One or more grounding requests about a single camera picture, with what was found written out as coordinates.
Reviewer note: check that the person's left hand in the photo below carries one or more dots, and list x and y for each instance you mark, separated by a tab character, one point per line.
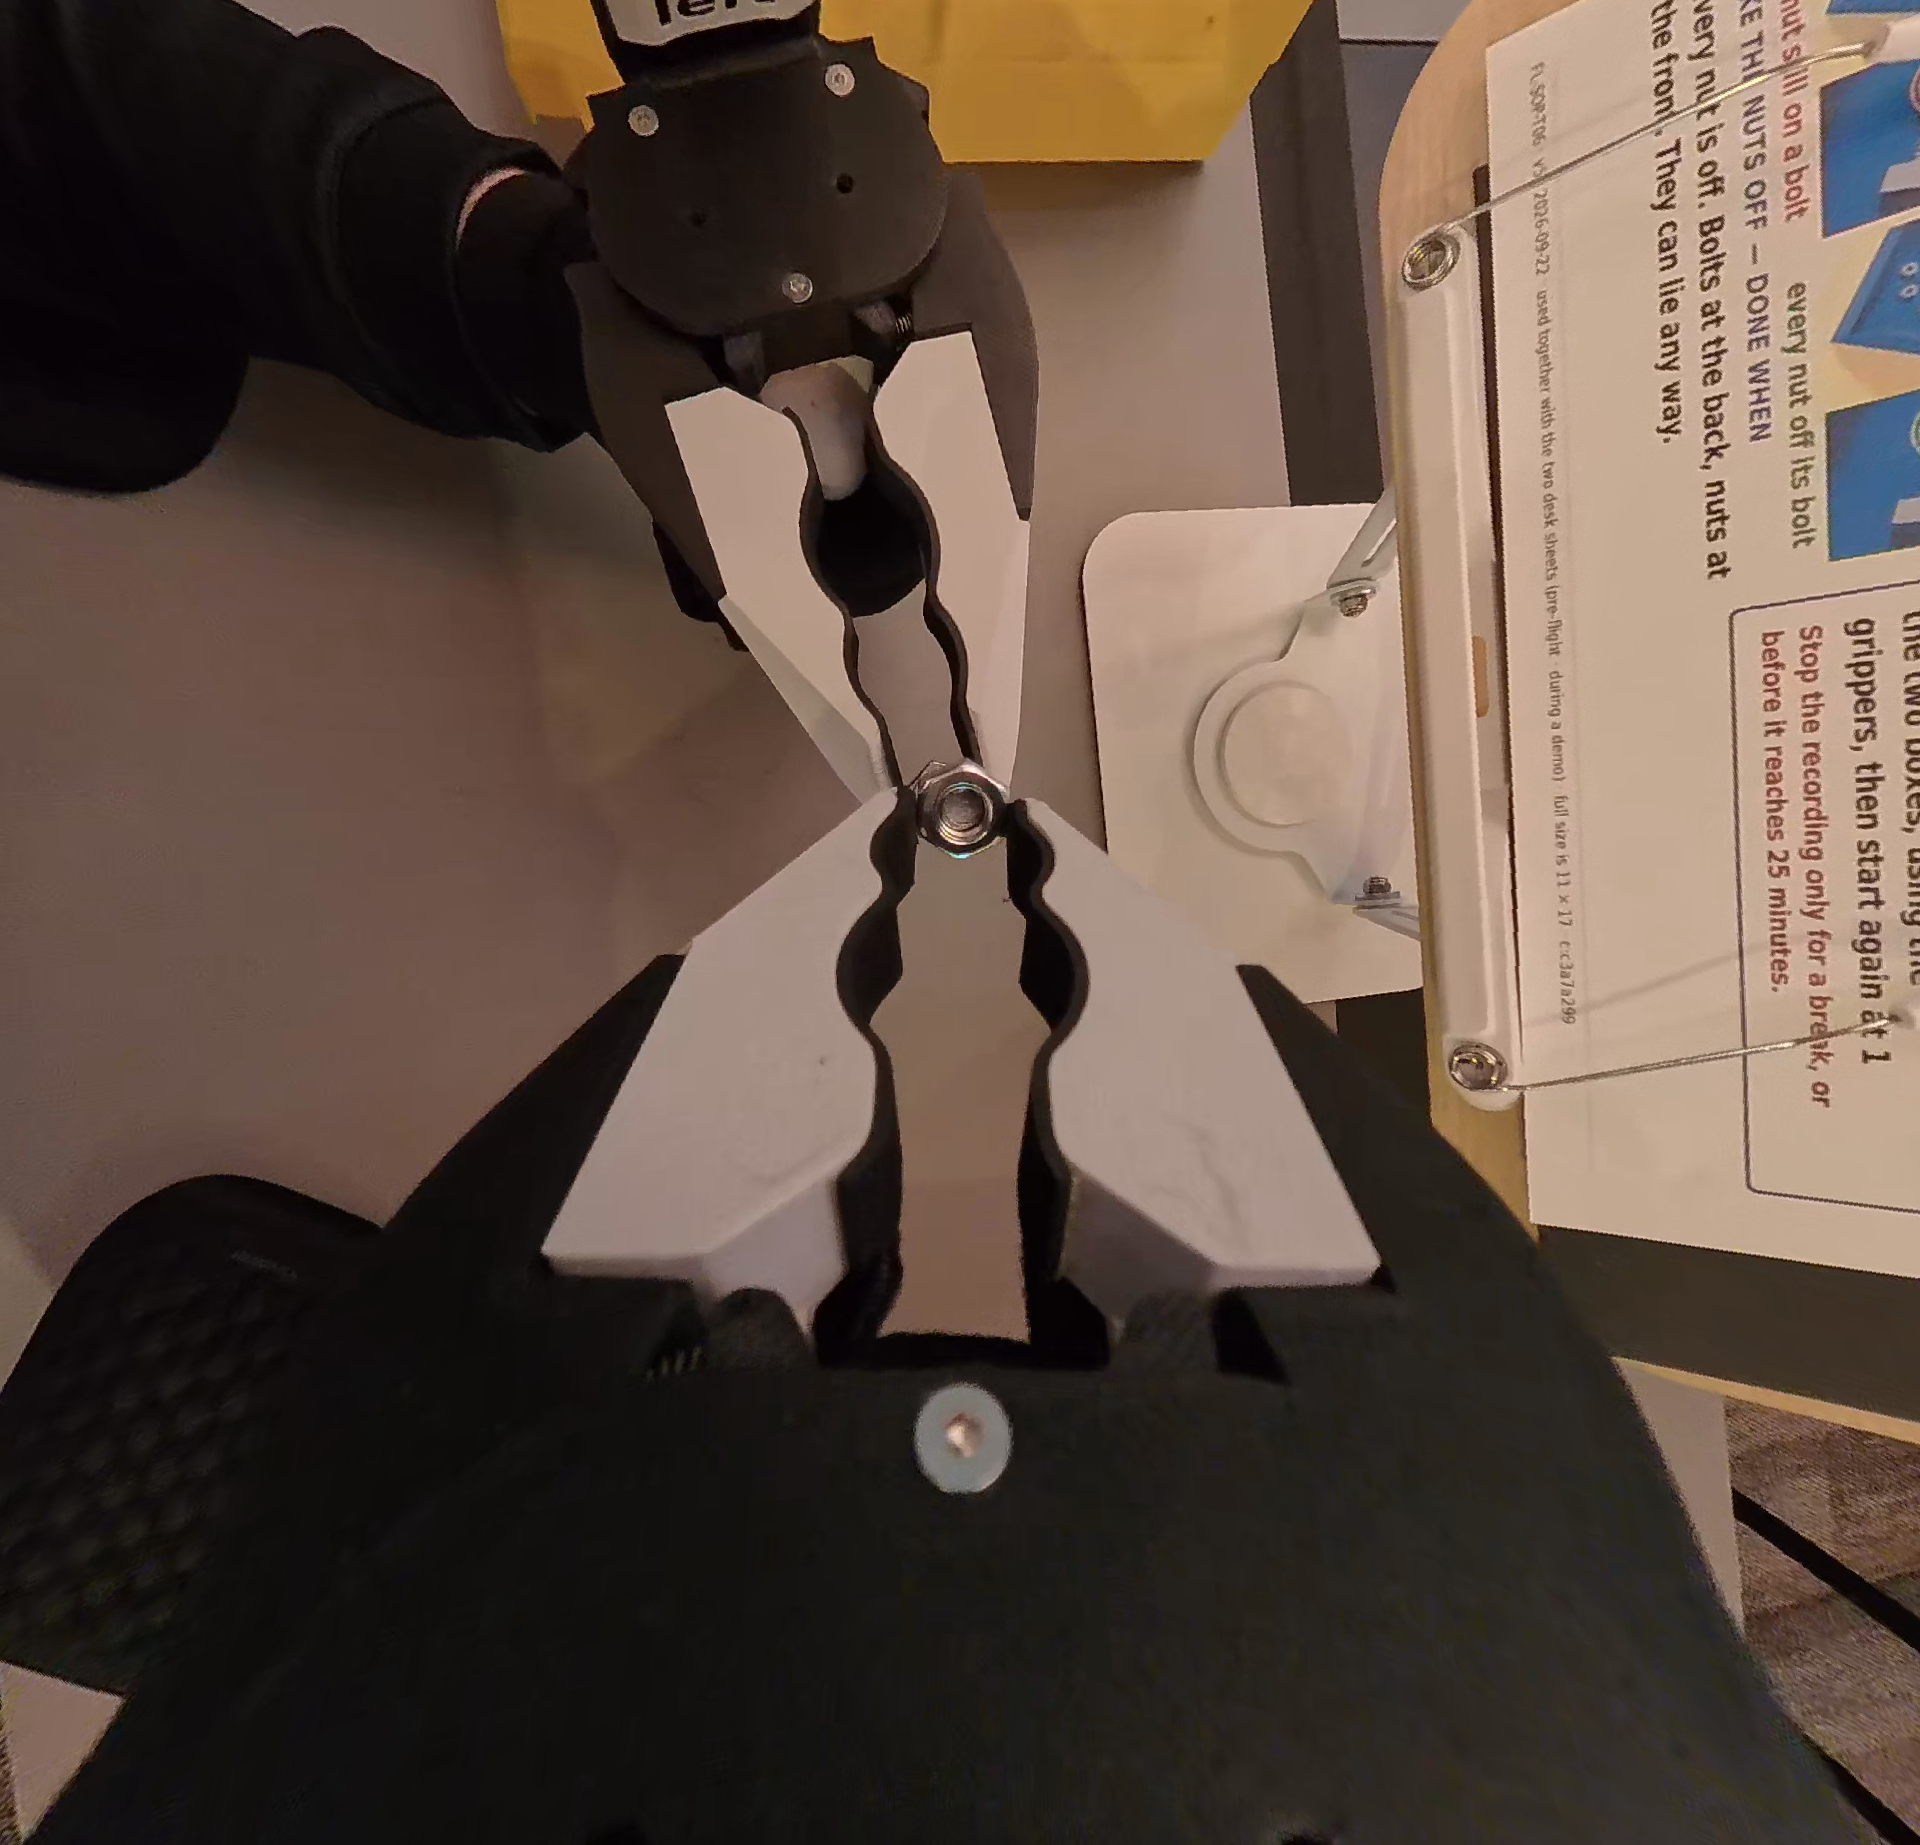
390	241

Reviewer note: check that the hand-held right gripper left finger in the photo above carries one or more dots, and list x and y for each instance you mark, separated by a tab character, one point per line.
721	1127

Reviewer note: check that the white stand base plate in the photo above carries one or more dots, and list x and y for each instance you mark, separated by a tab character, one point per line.
1155	647

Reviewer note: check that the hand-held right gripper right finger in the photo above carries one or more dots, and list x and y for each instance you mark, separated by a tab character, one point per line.
1186	1127

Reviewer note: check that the wooden stand board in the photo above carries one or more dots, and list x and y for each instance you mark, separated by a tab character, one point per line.
1432	122

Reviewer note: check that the steel hex bolt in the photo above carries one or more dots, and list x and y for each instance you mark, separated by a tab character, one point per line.
956	844

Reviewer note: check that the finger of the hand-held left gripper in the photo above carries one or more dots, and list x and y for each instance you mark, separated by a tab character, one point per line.
750	526
975	496

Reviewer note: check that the yellow plastic bin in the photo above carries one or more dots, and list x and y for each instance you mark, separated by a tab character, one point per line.
1050	47

